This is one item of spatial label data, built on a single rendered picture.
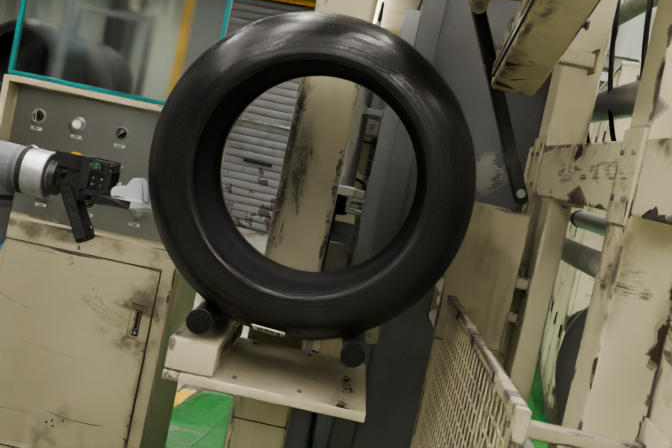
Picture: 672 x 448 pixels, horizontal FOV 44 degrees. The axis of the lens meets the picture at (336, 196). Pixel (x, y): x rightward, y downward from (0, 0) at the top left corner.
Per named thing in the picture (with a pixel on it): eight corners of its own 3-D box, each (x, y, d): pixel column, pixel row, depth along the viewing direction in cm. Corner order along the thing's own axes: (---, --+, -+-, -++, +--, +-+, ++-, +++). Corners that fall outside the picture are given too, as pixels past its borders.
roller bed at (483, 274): (425, 320, 197) (452, 196, 196) (486, 333, 197) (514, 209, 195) (431, 338, 177) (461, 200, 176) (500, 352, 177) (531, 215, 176)
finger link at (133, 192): (160, 184, 156) (112, 173, 157) (153, 215, 157) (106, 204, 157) (164, 183, 159) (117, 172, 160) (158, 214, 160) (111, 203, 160)
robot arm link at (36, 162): (15, 194, 156) (35, 192, 166) (40, 200, 156) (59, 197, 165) (24, 147, 155) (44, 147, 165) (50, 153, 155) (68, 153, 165)
